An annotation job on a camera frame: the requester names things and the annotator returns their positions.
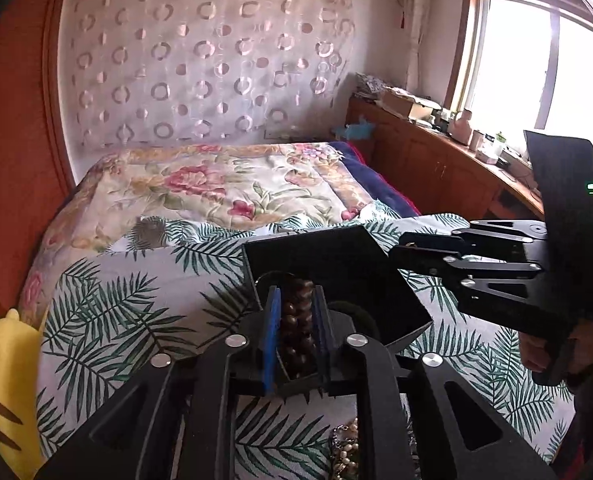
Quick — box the blue paper item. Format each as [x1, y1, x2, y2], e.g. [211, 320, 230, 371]
[333, 116, 376, 142]

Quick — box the person's right hand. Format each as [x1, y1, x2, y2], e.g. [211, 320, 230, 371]
[519, 321, 593, 391]

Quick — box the white pearl necklace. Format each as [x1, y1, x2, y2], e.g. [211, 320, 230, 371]
[328, 416, 363, 480]

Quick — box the window with brown frame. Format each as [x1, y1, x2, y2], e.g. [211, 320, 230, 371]
[445, 0, 593, 156]

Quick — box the red-brown wooden wardrobe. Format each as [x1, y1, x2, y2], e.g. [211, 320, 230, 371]
[0, 0, 74, 315]

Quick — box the white bottle on cabinet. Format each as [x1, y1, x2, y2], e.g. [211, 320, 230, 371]
[449, 108, 473, 146]

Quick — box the black jewelry box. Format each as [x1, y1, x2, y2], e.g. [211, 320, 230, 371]
[242, 226, 432, 353]

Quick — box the floral quilt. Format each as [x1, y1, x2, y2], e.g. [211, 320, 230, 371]
[20, 142, 373, 326]

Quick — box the blue blanket with red trim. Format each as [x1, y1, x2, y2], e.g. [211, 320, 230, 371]
[330, 141, 420, 218]

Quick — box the sheer circle pattern curtain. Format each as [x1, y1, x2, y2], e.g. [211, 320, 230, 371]
[60, 0, 355, 155]

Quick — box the yellow plush toy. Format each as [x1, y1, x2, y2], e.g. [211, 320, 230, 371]
[0, 309, 42, 479]

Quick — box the brown wooden bead bracelet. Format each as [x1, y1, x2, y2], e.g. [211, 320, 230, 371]
[280, 277, 319, 380]

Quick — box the palm leaf print cloth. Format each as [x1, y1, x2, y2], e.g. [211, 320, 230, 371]
[36, 207, 574, 479]

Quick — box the wooden side cabinet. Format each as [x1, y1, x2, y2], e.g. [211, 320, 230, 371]
[345, 96, 544, 220]

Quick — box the cardboard box on cabinet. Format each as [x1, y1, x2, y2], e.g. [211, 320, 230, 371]
[380, 88, 433, 120]

